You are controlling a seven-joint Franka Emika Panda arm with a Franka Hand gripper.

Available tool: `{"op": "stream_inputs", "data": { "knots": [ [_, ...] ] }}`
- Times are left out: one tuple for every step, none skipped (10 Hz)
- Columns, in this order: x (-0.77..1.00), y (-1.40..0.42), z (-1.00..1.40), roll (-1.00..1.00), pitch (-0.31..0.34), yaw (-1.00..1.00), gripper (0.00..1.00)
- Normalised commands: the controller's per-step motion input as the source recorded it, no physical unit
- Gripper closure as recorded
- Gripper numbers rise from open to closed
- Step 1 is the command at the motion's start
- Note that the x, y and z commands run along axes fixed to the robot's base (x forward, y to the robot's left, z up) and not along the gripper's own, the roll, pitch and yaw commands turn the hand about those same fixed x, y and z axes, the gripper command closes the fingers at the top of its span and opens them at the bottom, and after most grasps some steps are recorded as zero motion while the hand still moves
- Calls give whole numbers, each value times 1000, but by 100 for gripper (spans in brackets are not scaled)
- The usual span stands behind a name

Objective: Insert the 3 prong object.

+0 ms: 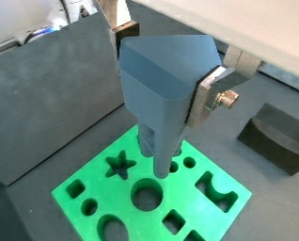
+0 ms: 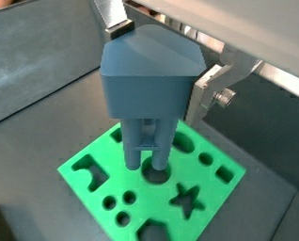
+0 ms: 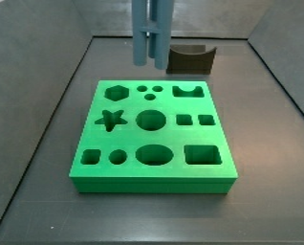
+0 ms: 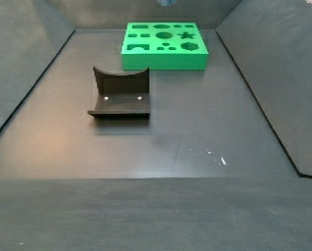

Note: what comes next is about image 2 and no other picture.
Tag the green shape sorter board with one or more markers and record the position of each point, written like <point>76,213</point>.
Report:
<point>125,202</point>

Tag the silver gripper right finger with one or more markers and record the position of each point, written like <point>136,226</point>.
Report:
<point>211,88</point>

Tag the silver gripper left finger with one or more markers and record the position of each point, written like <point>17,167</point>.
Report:
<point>111,14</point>

